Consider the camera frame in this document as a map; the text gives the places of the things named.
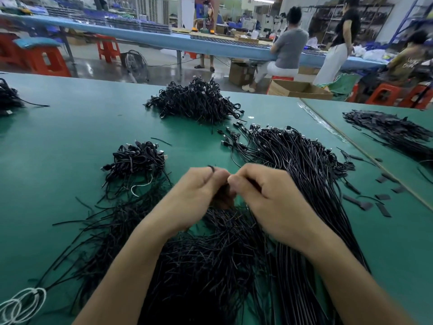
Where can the person's right hand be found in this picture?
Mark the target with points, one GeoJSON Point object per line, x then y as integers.
{"type": "Point", "coordinates": [281, 206]}

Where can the person's left hand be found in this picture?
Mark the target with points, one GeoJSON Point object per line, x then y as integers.
{"type": "Point", "coordinates": [193, 199]}

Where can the person's right forearm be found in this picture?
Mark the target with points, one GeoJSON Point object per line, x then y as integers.
{"type": "Point", "coordinates": [355, 284]}

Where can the person's left forearm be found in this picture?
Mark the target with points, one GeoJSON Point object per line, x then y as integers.
{"type": "Point", "coordinates": [122, 281]}

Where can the scattered dark tie pieces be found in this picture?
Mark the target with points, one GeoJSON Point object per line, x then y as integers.
{"type": "Point", "coordinates": [382, 210]}

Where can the open cardboard box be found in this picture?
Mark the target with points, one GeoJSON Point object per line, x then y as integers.
{"type": "Point", "coordinates": [298, 89]}

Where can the small cardboard box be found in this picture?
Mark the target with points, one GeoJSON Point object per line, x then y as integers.
{"type": "Point", "coordinates": [241, 73]}

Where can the green bag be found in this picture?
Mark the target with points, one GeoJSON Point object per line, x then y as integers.
{"type": "Point", "coordinates": [345, 84]}

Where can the red plastic stool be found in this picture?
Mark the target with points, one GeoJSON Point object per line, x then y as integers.
{"type": "Point", "coordinates": [191, 55]}
{"type": "Point", "coordinates": [7, 49]}
{"type": "Point", "coordinates": [107, 49]}
{"type": "Point", "coordinates": [385, 94]}

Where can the grey floor fan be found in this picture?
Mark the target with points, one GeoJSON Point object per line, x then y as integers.
{"type": "Point", "coordinates": [135, 64]}

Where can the long blue workbench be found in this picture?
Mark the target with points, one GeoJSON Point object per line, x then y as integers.
{"type": "Point", "coordinates": [182, 42]}

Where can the pile of white bags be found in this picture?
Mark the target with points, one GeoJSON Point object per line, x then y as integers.
{"type": "Point", "coordinates": [369, 54]}

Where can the white pillar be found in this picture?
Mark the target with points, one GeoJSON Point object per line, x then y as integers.
{"type": "Point", "coordinates": [187, 11]}

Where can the red stool with blue seat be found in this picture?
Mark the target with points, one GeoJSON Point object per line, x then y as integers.
{"type": "Point", "coordinates": [40, 57]}

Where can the metal storage shelf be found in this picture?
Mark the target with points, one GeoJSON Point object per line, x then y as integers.
{"type": "Point", "coordinates": [372, 17]}

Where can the blue metal rack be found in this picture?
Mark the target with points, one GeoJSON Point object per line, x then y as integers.
{"type": "Point", "coordinates": [409, 20]}

